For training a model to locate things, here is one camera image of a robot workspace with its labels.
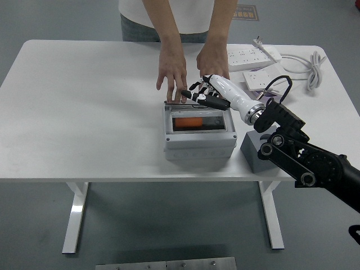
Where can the person's left hand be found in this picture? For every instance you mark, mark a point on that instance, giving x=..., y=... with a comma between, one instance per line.
x=212, y=62

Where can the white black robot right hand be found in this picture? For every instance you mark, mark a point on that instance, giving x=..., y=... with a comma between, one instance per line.
x=233, y=92

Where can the person's right hand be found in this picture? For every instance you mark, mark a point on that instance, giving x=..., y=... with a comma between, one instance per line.
x=173, y=67

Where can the smoky transparent box lid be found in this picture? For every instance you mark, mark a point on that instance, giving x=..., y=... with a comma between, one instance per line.
x=175, y=103

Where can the orange cylinder battery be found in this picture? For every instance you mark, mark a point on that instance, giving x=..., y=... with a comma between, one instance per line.
x=187, y=122

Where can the person's right forearm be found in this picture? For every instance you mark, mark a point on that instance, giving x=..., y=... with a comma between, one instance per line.
x=164, y=25

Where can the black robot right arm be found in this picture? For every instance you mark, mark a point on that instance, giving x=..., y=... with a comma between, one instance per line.
x=309, y=163

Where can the person's left forearm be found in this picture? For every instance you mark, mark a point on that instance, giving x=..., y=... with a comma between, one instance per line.
x=222, y=25

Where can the light grey junction box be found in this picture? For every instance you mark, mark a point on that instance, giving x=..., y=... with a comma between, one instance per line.
x=197, y=139

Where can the white multi-socket power strip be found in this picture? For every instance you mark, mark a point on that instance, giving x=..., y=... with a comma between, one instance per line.
x=247, y=57

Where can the purple round disc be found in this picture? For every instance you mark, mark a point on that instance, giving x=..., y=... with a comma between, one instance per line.
x=270, y=97

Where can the person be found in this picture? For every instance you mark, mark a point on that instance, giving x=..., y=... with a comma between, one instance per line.
x=188, y=15

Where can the brown floor sign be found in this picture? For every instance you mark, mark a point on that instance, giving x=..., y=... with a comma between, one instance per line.
x=247, y=12

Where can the grey block with round hole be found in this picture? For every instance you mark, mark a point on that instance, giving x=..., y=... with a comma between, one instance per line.
x=250, y=152

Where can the white table leg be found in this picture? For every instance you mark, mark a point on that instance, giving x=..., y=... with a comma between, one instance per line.
x=271, y=213
x=76, y=213

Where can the grey metal plate with screws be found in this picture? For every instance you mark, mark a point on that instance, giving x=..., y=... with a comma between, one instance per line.
x=166, y=265

